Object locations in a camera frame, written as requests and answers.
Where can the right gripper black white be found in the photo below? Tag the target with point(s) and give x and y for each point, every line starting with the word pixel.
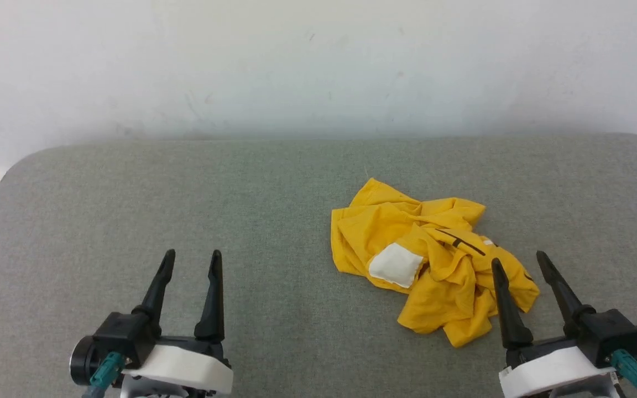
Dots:
pixel 600 331

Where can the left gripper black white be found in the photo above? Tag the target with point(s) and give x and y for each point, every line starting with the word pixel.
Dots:
pixel 130 337

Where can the yellow t-shirt garment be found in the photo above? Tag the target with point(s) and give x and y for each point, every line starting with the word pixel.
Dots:
pixel 440 276

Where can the grey fabric sofa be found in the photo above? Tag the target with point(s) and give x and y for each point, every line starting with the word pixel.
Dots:
pixel 274 221

